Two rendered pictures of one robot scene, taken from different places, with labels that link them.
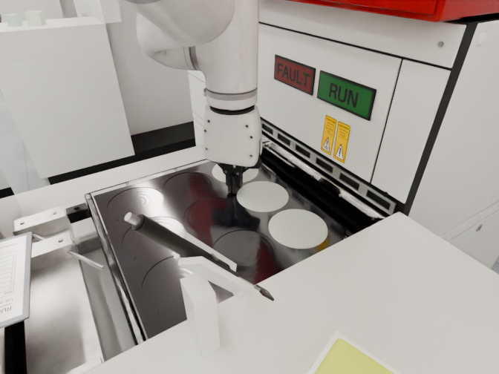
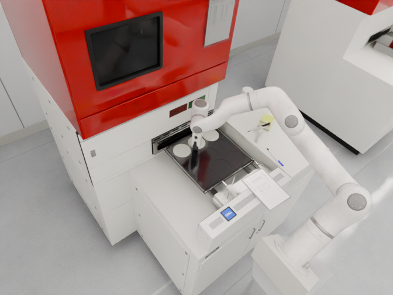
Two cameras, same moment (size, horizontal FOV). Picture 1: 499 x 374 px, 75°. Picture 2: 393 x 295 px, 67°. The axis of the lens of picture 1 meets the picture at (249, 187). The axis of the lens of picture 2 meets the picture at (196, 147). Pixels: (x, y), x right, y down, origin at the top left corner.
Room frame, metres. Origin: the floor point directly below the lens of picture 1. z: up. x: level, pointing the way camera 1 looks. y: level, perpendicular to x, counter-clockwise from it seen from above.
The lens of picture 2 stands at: (0.76, 1.11, 2.16)
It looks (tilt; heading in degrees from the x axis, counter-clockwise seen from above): 48 degrees down; 257
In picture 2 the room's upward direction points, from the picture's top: 7 degrees clockwise
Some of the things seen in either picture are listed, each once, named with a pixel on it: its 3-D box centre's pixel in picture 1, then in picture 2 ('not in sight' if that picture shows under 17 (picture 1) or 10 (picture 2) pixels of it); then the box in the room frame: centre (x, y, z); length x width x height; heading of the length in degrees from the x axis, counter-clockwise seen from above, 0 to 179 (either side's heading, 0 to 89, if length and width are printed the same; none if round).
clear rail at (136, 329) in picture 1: (109, 254); (230, 175); (0.36, 0.22, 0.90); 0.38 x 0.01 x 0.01; 32
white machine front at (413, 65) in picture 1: (259, 95); (157, 129); (0.74, -0.02, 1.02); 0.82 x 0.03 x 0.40; 32
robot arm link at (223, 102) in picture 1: (230, 94); not in sight; (0.53, 0.03, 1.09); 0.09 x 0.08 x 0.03; 73
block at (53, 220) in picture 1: (41, 223); (221, 199); (0.43, 0.36, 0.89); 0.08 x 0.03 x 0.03; 122
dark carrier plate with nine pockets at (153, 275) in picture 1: (212, 215); (208, 154); (0.45, 0.07, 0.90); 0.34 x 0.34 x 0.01; 32
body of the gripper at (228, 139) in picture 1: (232, 130); (197, 133); (0.53, 0.03, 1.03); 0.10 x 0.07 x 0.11; 73
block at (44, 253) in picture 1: (45, 252); (233, 192); (0.37, 0.32, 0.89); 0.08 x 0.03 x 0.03; 122
